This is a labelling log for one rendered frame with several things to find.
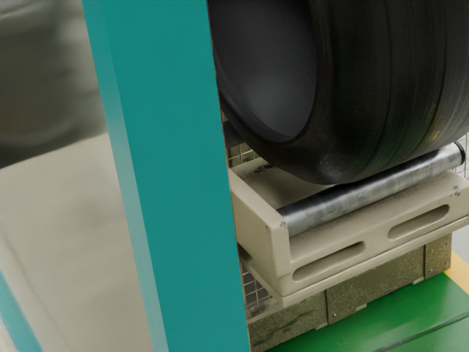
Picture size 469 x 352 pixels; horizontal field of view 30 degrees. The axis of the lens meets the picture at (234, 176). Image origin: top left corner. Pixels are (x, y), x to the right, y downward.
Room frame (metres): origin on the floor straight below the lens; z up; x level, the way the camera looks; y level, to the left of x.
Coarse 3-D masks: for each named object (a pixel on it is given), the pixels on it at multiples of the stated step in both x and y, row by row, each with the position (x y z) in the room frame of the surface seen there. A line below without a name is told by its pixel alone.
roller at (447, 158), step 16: (416, 160) 1.13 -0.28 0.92; (432, 160) 1.13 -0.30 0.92; (448, 160) 1.14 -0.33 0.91; (464, 160) 1.15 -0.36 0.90; (384, 176) 1.10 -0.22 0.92; (400, 176) 1.10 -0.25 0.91; (416, 176) 1.11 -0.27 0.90; (432, 176) 1.13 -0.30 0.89; (320, 192) 1.07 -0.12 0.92; (336, 192) 1.07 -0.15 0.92; (352, 192) 1.07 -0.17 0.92; (368, 192) 1.07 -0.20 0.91; (384, 192) 1.08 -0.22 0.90; (288, 208) 1.04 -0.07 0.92; (304, 208) 1.04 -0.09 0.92; (320, 208) 1.04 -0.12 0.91; (336, 208) 1.05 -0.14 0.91; (352, 208) 1.06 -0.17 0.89; (288, 224) 1.02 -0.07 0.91; (304, 224) 1.02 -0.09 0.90
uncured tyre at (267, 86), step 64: (256, 0) 1.47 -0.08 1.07; (320, 0) 0.99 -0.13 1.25; (384, 0) 0.95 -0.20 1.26; (448, 0) 0.98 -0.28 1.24; (256, 64) 1.40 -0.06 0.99; (320, 64) 0.99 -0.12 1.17; (384, 64) 0.94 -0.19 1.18; (448, 64) 0.97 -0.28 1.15; (256, 128) 1.18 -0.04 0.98; (320, 128) 1.00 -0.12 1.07; (384, 128) 0.96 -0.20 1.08; (448, 128) 1.02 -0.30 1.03
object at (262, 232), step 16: (240, 192) 1.06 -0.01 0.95; (240, 208) 1.04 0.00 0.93; (256, 208) 1.01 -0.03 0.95; (272, 208) 1.01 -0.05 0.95; (240, 224) 1.05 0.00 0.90; (256, 224) 1.00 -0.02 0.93; (272, 224) 0.97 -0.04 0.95; (240, 240) 1.05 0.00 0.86; (256, 240) 1.01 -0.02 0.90; (272, 240) 0.96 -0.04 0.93; (288, 240) 0.97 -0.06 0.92; (256, 256) 1.01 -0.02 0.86; (272, 256) 0.96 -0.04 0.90; (288, 256) 0.97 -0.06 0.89; (272, 272) 0.97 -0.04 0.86; (288, 272) 0.97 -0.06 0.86
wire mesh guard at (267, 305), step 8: (224, 120) 1.52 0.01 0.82; (240, 152) 1.53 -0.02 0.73; (248, 152) 1.54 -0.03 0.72; (464, 176) 1.78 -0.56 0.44; (240, 264) 1.52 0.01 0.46; (248, 272) 1.53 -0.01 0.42; (256, 280) 1.53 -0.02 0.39; (256, 288) 1.53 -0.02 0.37; (256, 296) 1.53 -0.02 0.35; (248, 304) 1.52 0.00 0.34; (264, 304) 1.54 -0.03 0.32; (272, 304) 1.54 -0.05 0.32; (248, 312) 1.52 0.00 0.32; (256, 312) 1.52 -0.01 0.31; (264, 312) 1.53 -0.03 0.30
